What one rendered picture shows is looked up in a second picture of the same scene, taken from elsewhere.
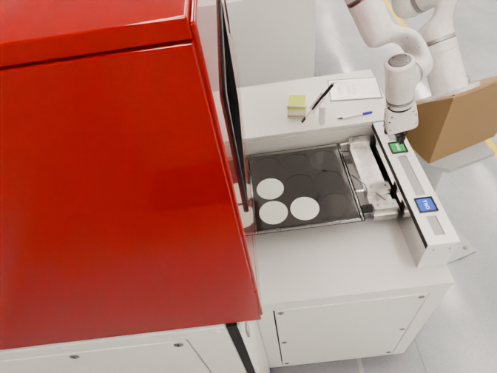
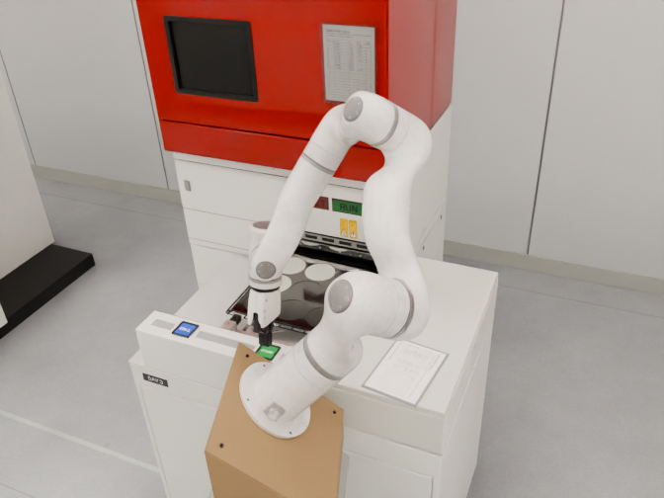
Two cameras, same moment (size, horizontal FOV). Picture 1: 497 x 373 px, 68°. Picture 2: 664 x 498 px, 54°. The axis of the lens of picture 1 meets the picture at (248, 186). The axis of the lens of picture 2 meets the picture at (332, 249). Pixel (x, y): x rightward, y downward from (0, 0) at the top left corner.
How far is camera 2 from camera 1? 2.32 m
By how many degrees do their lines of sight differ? 78
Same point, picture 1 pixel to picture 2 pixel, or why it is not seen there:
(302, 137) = not seen: hidden behind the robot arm
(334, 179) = (289, 314)
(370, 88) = (392, 384)
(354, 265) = (207, 312)
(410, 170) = (230, 345)
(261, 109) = (432, 281)
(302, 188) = (299, 290)
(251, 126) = not seen: hidden behind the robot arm
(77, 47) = not seen: outside the picture
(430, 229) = (163, 319)
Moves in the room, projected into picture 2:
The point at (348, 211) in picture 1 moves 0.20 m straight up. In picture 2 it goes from (244, 306) to (236, 252)
